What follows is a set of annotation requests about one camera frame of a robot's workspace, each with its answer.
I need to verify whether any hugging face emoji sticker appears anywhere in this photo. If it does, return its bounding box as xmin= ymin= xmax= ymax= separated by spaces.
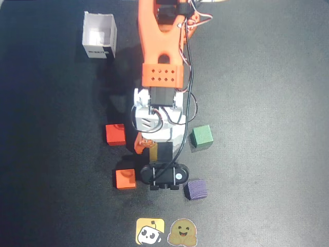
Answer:
xmin=167 ymin=218 xmax=198 ymax=246

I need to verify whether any purple wooden cube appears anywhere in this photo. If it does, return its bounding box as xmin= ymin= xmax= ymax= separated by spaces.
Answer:
xmin=184 ymin=179 xmax=208 ymax=201

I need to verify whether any white red servo wire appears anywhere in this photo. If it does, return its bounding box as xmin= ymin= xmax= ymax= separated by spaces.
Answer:
xmin=186 ymin=0 xmax=214 ymax=29
xmin=130 ymin=105 xmax=165 ymax=134

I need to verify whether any white open cardboard box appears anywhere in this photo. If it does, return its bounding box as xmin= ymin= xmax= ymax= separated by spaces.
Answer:
xmin=81 ymin=10 xmax=118 ymax=60

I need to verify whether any black felt mat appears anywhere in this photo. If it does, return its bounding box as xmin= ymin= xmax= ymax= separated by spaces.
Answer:
xmin=0 ymin=0 xmax=329 ymax=247

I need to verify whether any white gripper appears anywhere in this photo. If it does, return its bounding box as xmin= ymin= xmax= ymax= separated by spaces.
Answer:
xmin=133 ymin=108 xmax=186 ymax=162

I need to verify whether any red wooden cube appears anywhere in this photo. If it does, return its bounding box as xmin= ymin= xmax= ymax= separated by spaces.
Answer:
xmin=105 ymin=123 xmax=127 ymax=147

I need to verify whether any orange wooden cube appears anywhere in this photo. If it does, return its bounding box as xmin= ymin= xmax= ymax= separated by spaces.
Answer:
xmin=115 ymin=169 xmax=137 ymax=190

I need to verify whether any yellow robot logo sticker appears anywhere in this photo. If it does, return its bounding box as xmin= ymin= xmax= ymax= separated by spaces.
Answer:
xmin=135 ymin=218 xmax=165 ymax=245

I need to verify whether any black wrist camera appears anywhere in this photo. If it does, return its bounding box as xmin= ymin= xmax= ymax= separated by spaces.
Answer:
xmin=140 ymin=162 xmax=190 ymax=191

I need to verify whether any green wooden cube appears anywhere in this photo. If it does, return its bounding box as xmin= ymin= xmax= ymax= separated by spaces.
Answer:
xmin=190 ymin=125 xmax=214 ymax=149

